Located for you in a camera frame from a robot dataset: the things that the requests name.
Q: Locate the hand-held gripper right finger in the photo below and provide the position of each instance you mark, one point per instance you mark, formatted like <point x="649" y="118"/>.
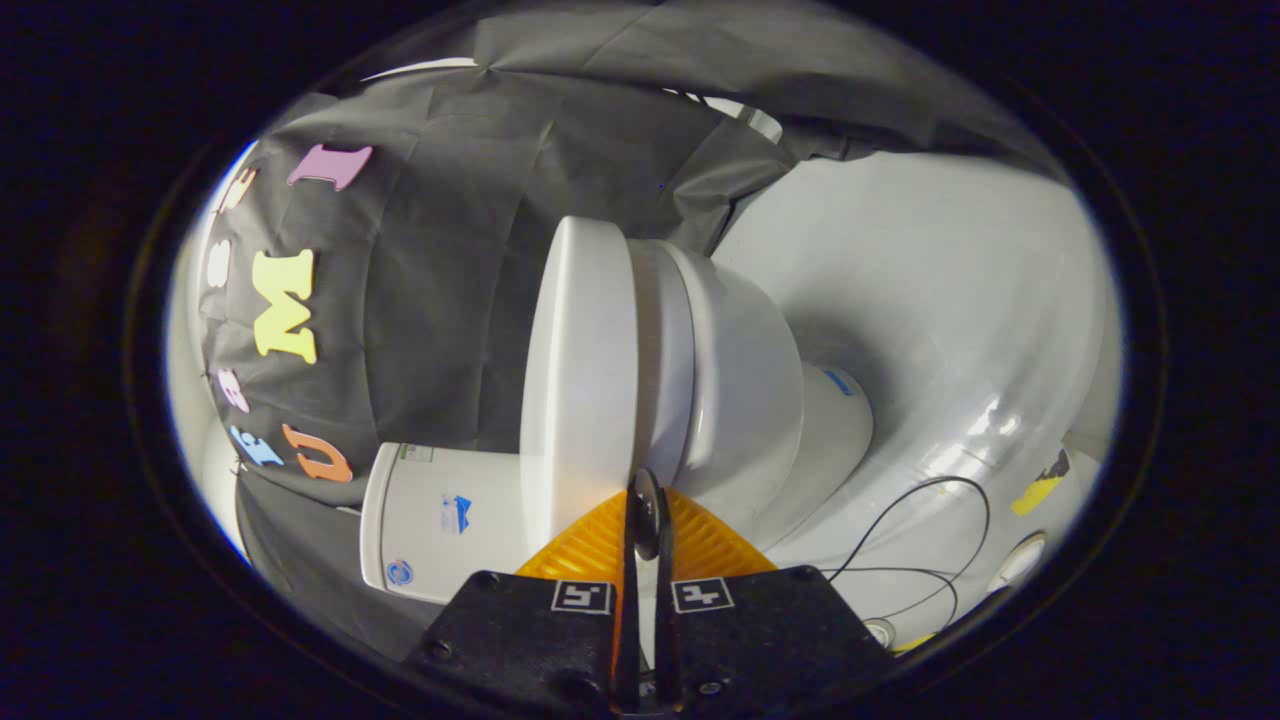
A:
<point x="665" y="650"/>

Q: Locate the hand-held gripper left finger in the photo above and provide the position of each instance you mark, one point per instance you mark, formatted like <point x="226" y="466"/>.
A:
<point x="628" y="650"/>

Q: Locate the round white floor fitting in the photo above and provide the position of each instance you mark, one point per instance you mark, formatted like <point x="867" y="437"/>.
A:
<point x="1018" y="562"/>

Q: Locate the black backdrop cloth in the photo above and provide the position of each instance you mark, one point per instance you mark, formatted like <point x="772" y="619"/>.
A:
<point x="450" y="300"/>

